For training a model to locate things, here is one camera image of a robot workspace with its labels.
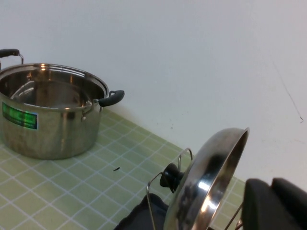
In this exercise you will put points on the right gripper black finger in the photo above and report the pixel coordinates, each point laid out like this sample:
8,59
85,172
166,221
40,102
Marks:
275,208

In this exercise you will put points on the stainless steel pot lid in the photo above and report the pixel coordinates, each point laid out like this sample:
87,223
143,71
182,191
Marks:
211,163

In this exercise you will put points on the small black scrap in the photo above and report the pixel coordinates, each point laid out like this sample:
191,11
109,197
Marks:
117,169

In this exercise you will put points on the green grid mat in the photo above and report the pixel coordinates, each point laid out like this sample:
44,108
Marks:
72,187

